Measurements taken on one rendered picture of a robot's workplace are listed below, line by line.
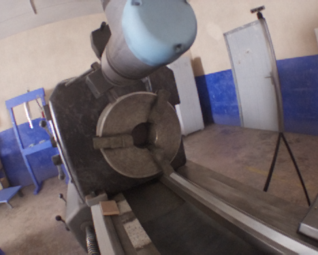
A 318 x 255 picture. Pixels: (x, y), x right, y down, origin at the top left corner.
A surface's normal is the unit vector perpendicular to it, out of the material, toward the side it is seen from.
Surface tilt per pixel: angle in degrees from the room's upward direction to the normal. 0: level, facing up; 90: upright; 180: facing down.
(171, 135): 90
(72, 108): 90
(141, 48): 132
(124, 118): 90
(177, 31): 91
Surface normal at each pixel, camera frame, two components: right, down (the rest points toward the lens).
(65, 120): 0.42, 0.09
